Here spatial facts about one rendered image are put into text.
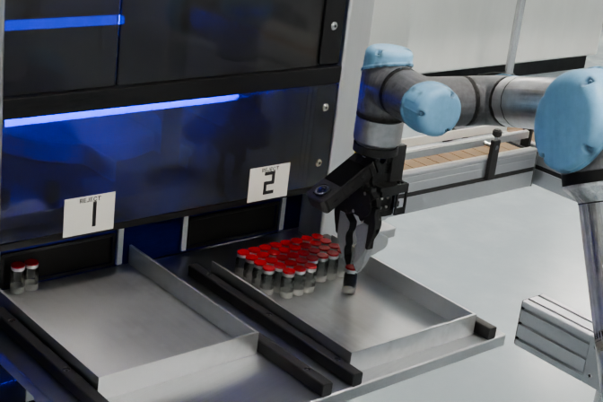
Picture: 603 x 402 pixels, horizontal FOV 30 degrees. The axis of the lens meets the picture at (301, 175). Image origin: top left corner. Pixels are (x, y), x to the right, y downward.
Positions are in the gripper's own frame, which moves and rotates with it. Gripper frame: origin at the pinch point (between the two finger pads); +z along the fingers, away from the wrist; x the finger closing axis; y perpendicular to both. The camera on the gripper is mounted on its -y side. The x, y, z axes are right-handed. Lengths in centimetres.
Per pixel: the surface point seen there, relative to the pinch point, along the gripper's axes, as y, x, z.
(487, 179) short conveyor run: 66, 28, 5
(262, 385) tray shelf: -29.6, -16.3, 5.7
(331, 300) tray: -3.8, -0.9, 5.6
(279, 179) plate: -2.1, 17.3, -8.5
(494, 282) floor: 190, 116, 94
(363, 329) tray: -6.0, -11.0, 5.5
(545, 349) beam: 87, 19, 48
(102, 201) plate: -36.2, 16.8, -10.0
